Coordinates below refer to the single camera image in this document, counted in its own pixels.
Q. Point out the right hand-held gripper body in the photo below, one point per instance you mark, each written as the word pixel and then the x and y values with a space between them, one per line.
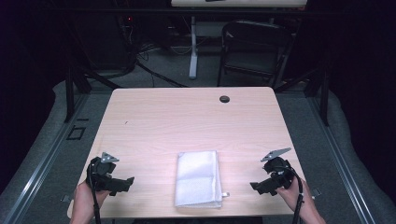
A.
pixel 278 174

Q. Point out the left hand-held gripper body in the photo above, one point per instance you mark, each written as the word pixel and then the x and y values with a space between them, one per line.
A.
pixel 101 174

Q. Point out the white mesh laundry bag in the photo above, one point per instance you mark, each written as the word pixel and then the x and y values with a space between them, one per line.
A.
pixel 198 179

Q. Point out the person's right hand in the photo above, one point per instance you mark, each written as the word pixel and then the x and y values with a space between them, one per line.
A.
pixel 292 194

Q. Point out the person's left hand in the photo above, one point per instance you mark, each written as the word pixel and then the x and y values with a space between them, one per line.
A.
pixel 87 197

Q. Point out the black tape square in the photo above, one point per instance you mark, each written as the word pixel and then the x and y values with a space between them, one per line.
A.
pixel 67 137

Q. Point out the black table grommet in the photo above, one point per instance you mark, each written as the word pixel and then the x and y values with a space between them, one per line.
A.
pixel 224 99

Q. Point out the black folding chair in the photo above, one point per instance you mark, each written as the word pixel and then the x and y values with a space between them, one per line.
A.
pixel 253 49

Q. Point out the dark equipment cabinet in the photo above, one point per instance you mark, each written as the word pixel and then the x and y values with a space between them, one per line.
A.
pixel 102 40

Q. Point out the white desk leg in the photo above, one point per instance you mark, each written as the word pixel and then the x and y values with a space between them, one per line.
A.
pixel 193 53

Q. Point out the grey metal table bracket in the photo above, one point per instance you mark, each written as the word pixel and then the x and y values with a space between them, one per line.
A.
pixel 315 192
pixel 66 198

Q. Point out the aluminium floor rail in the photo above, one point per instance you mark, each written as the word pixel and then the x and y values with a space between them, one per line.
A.
pixel 342 161
pixel 46 161

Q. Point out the black frame post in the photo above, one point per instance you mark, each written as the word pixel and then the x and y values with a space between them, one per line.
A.
pixel 325 96
pixel 69 93

